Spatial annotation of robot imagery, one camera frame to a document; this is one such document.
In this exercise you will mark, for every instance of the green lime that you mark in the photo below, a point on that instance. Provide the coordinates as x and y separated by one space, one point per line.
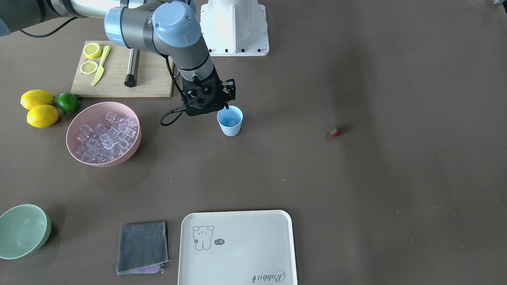
67 102

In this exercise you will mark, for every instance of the wooden cutting board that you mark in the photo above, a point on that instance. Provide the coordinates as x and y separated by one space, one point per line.
153 78

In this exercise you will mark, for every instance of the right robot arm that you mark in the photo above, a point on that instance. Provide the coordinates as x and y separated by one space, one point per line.
168 28

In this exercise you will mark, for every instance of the small strawberry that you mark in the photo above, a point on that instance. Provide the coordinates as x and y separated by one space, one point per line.
335 132

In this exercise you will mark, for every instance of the mint green bowl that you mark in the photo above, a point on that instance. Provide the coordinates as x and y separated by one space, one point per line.
23 230

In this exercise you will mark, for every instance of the pile of clear ice cubes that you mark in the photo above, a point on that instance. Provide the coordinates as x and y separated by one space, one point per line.
106 139

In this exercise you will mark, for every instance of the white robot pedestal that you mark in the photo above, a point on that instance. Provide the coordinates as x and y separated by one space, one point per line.
235 28

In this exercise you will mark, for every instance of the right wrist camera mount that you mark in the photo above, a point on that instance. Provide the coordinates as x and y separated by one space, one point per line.
229 94

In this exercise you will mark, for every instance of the yellow plastic knife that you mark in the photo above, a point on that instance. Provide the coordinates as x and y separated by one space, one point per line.
100 70

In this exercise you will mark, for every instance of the yellow lemon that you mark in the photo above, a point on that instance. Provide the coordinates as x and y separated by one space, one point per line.
36 97
42 116

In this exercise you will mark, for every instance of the dark grey folded cloth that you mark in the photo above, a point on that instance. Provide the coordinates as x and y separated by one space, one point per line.
142 248

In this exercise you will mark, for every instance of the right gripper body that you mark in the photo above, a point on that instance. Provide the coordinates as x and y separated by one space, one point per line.
229 90

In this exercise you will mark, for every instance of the beige plastic tray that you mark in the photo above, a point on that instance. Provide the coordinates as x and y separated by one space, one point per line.
237 248

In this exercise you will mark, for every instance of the pink bowl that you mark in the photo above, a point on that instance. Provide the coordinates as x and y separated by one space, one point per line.
93 113

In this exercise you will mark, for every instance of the blue plastic cup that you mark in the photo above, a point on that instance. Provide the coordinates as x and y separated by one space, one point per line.
223 116

